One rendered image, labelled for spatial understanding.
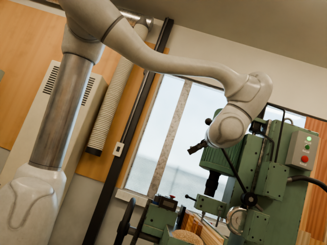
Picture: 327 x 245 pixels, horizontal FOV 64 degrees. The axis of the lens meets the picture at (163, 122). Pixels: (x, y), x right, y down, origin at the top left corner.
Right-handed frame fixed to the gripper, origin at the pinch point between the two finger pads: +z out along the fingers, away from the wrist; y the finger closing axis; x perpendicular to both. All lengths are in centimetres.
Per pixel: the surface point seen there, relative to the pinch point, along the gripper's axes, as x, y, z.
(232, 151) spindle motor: -9.7, 10.8, 6.7
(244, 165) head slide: -17.8, 12.3, 7.2
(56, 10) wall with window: 210, -37, 152
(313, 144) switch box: -23.7, 41.6, -2.7
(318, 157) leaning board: -63, 116, 127
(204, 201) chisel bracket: -23.7, -12.3, 10.5
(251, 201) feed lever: -30.7, 4.0, -2.4
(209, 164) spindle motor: -9.4, -1.9, 7.0
